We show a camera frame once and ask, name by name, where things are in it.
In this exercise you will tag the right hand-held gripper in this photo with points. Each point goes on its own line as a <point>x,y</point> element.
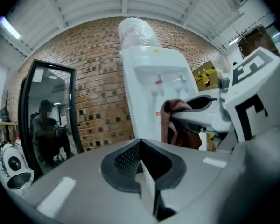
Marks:
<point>247,97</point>

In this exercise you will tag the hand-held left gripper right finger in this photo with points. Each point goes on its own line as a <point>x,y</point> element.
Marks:
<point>200,178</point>

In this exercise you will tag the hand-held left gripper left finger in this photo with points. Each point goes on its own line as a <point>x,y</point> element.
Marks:
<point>84,190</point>

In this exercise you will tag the brown cloth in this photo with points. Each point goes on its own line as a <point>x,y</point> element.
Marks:
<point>168,125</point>

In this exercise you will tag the white water dispenser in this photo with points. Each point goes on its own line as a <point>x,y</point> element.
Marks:
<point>142,101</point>

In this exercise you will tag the plastic wrapped water bottle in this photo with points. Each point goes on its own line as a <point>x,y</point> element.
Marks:
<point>137,34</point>

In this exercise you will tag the yellow black taped cardboard box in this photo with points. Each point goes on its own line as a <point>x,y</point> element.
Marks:
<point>205,76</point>

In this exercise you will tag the black framed glass door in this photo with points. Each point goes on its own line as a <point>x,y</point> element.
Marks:
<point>51,125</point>

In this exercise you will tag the white round device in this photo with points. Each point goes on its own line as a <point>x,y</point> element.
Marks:
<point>14,163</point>

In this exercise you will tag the wooden coat rack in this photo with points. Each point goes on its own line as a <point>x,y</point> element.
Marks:
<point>6,106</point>

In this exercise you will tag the ceiling light tube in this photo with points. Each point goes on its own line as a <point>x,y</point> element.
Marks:
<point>10,28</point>

